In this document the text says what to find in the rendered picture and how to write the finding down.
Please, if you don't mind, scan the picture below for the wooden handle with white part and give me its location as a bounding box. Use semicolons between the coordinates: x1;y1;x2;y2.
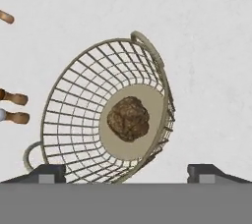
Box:
0;108;31;125

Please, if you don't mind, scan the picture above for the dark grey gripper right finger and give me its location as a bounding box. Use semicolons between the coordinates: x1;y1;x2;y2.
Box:
186;163;252;185

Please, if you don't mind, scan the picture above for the beige wire basket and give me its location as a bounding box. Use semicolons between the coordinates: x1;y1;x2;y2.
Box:
23;30;176;185

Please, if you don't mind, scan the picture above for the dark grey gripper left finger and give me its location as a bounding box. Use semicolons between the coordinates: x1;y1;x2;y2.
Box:
2;164;67;185

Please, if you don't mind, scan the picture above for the brown round bread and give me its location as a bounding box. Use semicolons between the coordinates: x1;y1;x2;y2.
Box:
106;95;151;143

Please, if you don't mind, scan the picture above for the brown wooden handle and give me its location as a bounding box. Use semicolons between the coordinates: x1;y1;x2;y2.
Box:
0;88;30;106

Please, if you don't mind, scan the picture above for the light wooden handle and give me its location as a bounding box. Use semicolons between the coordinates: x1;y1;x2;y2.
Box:
0;9;16;26

